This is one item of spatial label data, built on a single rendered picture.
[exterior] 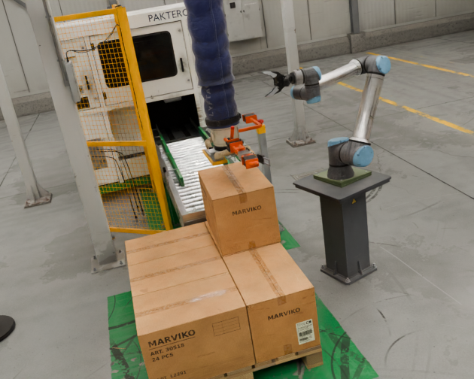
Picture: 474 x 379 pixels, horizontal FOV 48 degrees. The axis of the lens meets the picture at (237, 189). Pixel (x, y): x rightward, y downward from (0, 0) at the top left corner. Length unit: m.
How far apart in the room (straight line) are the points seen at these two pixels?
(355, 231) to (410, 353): 0.99
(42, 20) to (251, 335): 2.75
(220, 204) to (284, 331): 0.86
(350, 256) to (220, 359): 1.38
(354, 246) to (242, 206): 1.02
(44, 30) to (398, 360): 3.35
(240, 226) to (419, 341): 1.29
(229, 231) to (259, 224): 0.20
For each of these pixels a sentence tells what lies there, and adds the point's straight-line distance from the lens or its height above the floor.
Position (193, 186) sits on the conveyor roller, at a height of 0.55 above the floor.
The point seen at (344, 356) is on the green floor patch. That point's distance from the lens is 3.44.
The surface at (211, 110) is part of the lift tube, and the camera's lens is 3.42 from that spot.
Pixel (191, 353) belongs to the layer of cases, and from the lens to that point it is 3.07.
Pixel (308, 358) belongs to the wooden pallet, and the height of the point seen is 0.08.
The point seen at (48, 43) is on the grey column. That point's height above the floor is 1.93.
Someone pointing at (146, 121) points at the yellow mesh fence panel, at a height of 1.19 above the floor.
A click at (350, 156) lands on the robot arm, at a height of 0.99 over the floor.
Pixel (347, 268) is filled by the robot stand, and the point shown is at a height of 0.11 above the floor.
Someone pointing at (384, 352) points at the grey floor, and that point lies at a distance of 3.47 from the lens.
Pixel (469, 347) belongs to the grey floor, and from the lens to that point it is 3.55.
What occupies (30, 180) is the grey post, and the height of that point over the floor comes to 0.30.
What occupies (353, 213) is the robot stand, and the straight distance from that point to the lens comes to 3.91.
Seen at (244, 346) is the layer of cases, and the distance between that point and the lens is 3.13.
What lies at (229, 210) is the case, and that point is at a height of 0.85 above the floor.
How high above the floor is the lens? 2.21
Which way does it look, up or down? 22 degrees down
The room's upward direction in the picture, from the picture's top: 9 degrees counter-clockwise
